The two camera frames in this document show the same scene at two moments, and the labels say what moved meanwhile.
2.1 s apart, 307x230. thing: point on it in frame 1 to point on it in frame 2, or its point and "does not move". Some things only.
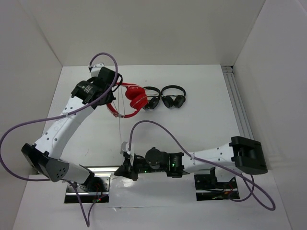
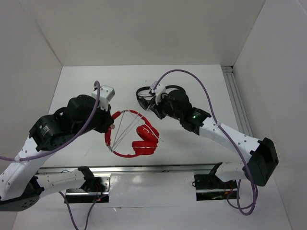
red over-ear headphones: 138,98 to 147,140
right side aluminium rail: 240,115 does not move
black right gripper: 127,170 to 157,109
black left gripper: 112,97 to 107,120
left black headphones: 152,101 does not move
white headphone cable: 120,114 to 123,135
